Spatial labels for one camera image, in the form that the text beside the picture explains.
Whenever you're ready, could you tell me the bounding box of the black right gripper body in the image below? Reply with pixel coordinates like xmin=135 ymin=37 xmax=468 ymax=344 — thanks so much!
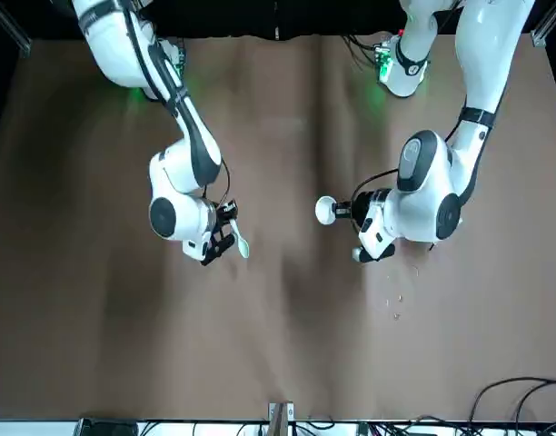
xmin=209 ymin=203 xmax=229 ymax=242

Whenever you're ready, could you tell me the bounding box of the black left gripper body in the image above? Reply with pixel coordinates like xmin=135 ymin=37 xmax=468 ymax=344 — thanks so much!
xmin=350 ymin=190 xmax=375 ymax=231

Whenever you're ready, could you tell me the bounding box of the white crucible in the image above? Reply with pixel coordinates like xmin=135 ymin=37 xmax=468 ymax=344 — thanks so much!
xmin=314 ymin=195 xmax=338 ymax=226

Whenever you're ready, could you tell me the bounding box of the pale green small spoon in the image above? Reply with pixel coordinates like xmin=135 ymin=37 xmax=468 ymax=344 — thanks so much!
xmin=226 ymin=216 xmax=253 ymax=261

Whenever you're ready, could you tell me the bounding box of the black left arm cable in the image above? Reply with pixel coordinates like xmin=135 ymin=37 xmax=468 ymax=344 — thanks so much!
xmin=349 ymin=167 xmax=401 ymax=237

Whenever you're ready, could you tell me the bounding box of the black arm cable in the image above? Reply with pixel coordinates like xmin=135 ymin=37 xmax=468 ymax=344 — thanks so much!
xmin=349 ymin=167 xmax=401 ymax=237
xmin=123 ymin=6 xmax=233 ymax=213

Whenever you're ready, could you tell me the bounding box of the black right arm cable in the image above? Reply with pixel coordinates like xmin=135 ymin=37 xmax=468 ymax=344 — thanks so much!
xmin=123 ymin=6 xmax=233 ymax=213

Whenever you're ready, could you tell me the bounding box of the aluminium camera post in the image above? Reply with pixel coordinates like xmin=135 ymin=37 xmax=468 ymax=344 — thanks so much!
xmin=268 ymin=401 xmax=294 ymax=436

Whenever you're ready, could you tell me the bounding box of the black looped cable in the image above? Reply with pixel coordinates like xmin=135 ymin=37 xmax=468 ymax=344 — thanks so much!
xmin=470 ymin=376 xmax=556 ymax=431

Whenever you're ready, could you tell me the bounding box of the aluminium frame bar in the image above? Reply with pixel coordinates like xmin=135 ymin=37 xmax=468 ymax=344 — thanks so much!
xmin=530 ymin=12 xmax=556 ymax=47
xmin=0 ymin=0 xmax=33 ymax=58

